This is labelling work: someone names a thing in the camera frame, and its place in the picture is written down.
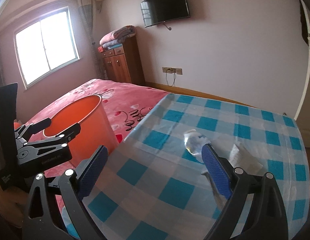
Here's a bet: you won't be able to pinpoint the orange plastic trash bucket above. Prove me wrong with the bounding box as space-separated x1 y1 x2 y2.
43 95 118 166

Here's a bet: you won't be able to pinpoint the clear plastic bottle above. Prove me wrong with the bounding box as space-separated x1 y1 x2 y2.
184 129 210 163

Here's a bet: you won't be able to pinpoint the rolled colourful quilt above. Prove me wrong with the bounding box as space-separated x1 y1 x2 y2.
14 122 21 129

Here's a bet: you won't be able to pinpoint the pink floral bedspread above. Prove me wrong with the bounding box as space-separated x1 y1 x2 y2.
28 79 167 177

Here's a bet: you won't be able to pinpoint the bright window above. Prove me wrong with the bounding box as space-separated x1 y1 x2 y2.
14 7 80 88

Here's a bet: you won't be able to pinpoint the brown wooden cabinet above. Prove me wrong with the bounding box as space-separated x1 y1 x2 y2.
101 36 145 86

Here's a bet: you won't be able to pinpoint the blue checkered tablecloth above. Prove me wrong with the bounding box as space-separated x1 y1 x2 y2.
64 93 307 240

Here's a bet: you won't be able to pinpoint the folded blankets on cabinet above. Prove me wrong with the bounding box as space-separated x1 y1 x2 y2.
97 25 136 53

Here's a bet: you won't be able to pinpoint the right grey curtain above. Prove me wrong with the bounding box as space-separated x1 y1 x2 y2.
77 0 106 80

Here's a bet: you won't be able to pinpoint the white charger cable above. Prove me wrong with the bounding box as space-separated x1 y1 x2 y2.
165 72 177 87

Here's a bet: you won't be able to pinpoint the wall power socket strip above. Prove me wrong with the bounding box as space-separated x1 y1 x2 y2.
162 67 183 75

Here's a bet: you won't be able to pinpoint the wall mounted black television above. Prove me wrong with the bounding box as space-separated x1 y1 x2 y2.
140 0 190 28

